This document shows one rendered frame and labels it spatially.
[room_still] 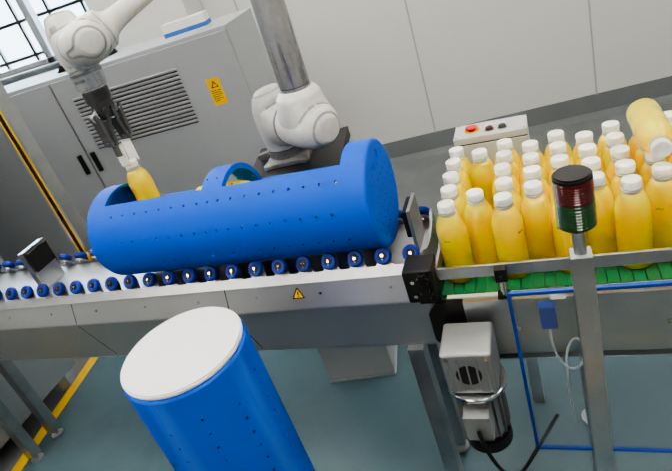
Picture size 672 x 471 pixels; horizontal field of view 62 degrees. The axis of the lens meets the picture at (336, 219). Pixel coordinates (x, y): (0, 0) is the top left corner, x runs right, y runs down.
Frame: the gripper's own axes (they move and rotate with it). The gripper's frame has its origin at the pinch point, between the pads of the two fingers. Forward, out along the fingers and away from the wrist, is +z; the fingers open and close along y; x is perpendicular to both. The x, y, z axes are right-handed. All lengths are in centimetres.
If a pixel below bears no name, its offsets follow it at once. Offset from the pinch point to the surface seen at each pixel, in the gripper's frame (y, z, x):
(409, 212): 12, 29, 82
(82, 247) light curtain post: -28, 41, -66
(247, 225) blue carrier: 20, 21, 42
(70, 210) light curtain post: -30, 25, -64
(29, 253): 7, 24, -50
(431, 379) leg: 14, 83, 75
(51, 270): 2, 34, -52
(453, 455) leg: 13, 117, 74
